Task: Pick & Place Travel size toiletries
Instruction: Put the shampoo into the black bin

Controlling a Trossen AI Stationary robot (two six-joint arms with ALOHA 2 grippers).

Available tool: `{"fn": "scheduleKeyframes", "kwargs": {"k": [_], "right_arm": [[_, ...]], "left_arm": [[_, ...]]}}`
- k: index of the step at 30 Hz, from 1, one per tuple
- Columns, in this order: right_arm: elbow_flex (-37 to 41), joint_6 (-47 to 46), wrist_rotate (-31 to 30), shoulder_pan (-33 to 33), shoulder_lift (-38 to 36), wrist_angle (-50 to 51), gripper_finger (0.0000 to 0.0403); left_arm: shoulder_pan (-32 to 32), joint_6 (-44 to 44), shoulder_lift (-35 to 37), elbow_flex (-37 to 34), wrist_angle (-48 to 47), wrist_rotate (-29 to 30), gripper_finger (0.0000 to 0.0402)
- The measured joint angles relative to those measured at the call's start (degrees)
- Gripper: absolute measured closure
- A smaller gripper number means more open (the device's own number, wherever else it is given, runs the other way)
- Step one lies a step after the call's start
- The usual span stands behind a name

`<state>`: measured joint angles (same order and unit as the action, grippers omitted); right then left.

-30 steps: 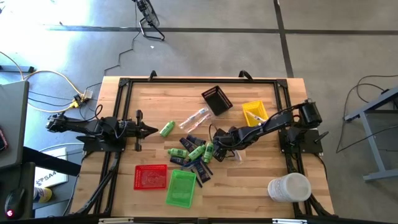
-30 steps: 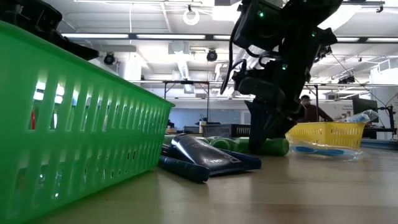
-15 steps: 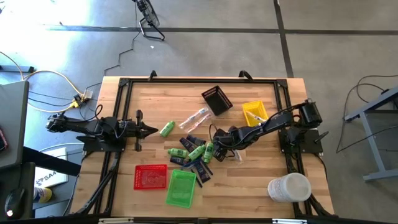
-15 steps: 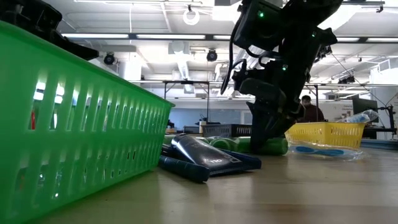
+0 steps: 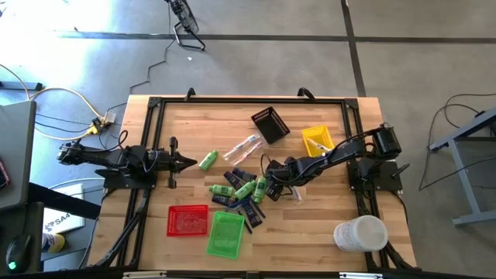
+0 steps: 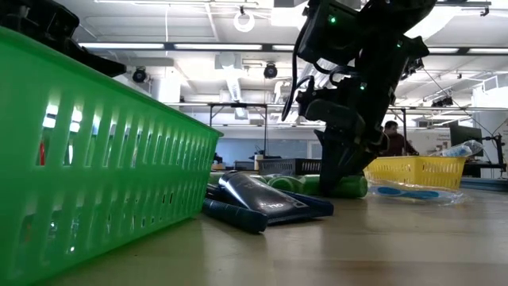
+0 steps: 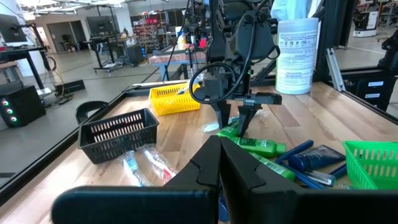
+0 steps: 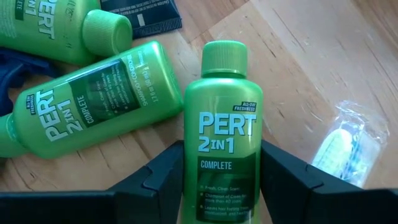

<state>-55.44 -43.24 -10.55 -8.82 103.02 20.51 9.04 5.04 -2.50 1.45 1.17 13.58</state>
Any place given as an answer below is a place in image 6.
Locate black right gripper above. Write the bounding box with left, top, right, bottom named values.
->
left=295, top=75, right=394, bottom=196

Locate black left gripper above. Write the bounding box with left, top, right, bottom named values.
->
left=0, top=0, right=127, bottom=79

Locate clear packaged toothbrush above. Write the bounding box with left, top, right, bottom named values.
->
left=367, top=179, right=465, bottom=207
left=430, top=138, right=484, bottom=158

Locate black plastic basket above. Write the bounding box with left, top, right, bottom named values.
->
left=256, top=157, right=323, bottom=177

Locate person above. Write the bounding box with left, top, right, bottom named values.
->
left=379, top=119, right=420, bottom=158

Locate yellow plastic basket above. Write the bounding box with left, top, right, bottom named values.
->
left=363, top=155, right=468, bottom=191

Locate green plastic basket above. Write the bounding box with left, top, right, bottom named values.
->
left=0, top=25, right=224, bottom=286

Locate long ceiling light strip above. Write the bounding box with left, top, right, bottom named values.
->
left=77, top=42, right=508, bottom=56

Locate black office desk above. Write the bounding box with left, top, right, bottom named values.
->
left=462, top=161, right=508, bottom=179

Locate black metal frame stand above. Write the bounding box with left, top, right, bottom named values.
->
left=208, top=102, right=269, bottom=160

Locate white ceiling ring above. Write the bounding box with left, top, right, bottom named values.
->
left=233, top=10, right=256, bottom=33

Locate black aluminium table frame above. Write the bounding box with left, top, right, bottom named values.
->
left=459, top=176, right=508, bottom=193

